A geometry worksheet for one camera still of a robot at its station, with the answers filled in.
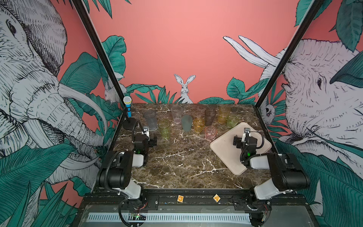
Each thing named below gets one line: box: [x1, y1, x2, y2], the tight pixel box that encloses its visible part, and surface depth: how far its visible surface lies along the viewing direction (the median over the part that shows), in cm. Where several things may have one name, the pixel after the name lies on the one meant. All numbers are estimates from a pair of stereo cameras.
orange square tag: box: [176, 194, 185, 203], surface depth 76 cm
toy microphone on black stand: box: [122, 96, 139, 131], surface depth 102 cm
